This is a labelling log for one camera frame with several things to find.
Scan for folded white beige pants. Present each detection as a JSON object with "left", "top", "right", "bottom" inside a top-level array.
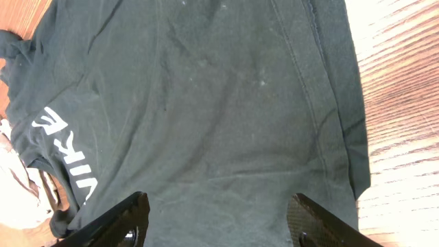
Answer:
[{"left": 1, "top": 118, "right": 69, "bottom": 230}]

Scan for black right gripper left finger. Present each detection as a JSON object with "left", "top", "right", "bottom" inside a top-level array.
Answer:
[{"left": 53, "top": 191, "right": 150, "bottom": 247}]

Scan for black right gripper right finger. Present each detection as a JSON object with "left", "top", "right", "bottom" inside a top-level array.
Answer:
[{"left": 287, "top": 193, "right": 381, "bottom": 247}]

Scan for black Nike t-shirt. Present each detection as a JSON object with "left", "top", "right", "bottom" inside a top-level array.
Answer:
[{"left": 1, "top": 0, "right": 370, "bottom": 246}]

